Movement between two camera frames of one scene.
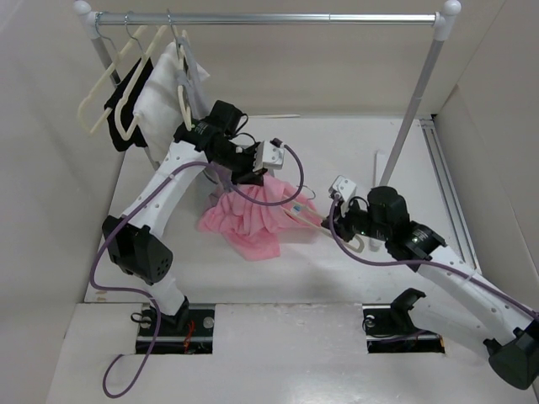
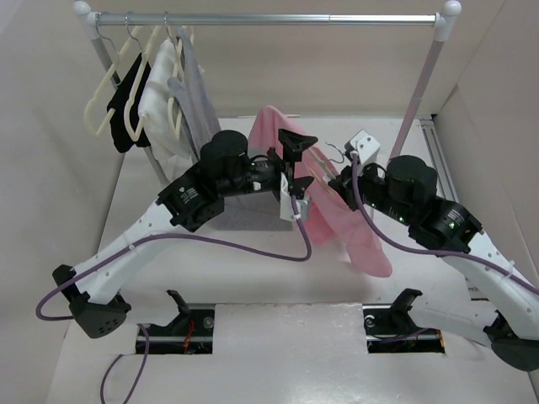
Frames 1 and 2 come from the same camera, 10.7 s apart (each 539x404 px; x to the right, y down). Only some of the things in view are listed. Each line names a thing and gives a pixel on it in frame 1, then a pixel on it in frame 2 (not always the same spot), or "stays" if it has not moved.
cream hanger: (317, 227) to (320, 169)
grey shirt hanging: (193, 77) stays
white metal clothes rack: (443, 17) stays
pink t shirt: (251, 220) to (330, 217)
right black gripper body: (355, 220) to (349, 183)
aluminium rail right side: (450, 197) stays
